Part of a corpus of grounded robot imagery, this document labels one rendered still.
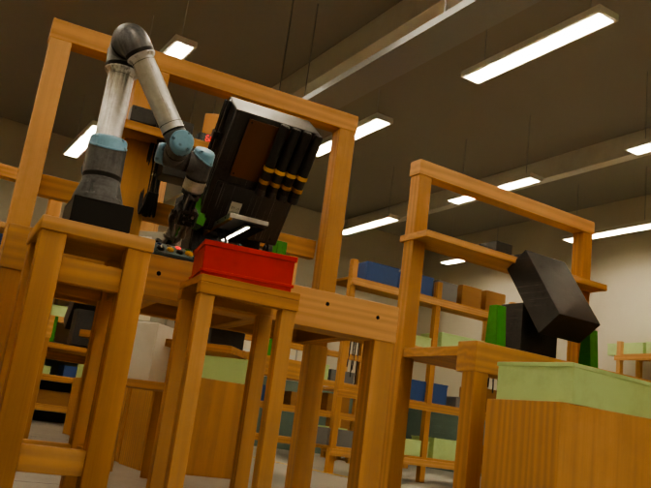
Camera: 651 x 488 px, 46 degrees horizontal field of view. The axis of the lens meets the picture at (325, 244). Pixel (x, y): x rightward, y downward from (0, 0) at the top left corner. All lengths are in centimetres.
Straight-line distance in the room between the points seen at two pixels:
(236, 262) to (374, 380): 85
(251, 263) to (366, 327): 71
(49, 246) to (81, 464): 60
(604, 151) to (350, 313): 815
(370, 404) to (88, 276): 129
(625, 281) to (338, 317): 1006
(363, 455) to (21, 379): 139
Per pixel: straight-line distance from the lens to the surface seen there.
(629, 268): 1282
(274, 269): 254
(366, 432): 306
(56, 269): 224
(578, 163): 1112
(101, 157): 243
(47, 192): 347
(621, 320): 1272
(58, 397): 1251
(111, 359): 225
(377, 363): 308
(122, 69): 270
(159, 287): 276
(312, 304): 296
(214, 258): 250
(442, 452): 888
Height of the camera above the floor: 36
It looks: 14 degrees up
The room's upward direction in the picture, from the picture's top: 8 degrees clockwise
